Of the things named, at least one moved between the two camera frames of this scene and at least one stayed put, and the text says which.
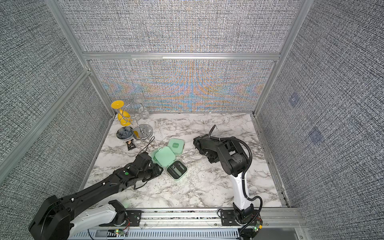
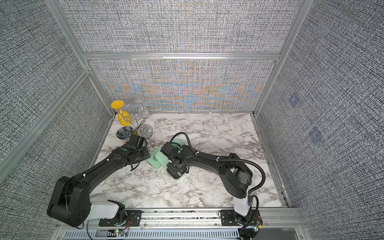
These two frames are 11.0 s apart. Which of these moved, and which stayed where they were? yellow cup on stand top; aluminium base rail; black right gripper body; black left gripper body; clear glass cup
Moved: black right gripper body; black left gripper body
Stayed: yellow cup on stand top; aluminium base rail; clear glass cup
